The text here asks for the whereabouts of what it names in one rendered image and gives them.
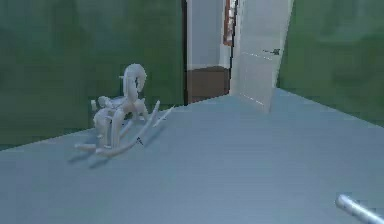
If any white rocking horse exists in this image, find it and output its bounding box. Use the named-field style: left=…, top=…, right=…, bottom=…
left=73, top=63, right=176, bottom=158

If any white room door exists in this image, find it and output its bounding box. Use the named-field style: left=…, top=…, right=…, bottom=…
left=229, top=0, right=296, bottom=114

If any white round bar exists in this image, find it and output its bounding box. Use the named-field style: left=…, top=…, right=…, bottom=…
left=334, top=193, right=384, bottom=224

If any red framed wall picture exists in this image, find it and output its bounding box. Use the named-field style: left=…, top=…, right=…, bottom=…
left=222, top=0, right=238, bottom=47

